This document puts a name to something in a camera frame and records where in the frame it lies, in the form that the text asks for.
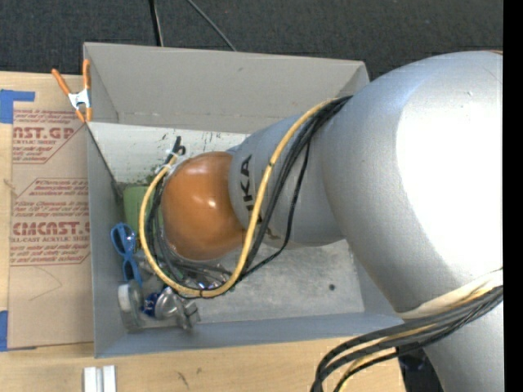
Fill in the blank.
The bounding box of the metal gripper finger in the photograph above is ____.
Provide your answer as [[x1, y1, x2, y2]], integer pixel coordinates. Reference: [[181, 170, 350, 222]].
[[177, 301, 202, 332]]

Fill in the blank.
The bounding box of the clear plastic bottle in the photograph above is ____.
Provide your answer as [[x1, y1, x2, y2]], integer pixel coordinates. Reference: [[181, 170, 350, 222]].
[[117, 280, 181, 333]]

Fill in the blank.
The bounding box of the brown cardboard board, red print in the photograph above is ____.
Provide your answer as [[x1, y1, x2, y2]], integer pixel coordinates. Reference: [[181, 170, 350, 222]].
[[0, 70, 96, 351]]

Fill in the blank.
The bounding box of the light green cup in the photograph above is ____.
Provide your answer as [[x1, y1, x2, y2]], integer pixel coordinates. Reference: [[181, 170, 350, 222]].
[[122, 184, 164, 237]]

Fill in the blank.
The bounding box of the grey metal bin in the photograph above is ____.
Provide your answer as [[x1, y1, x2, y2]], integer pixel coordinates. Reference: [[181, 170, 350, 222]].
[[82, 42, 406, 359]]

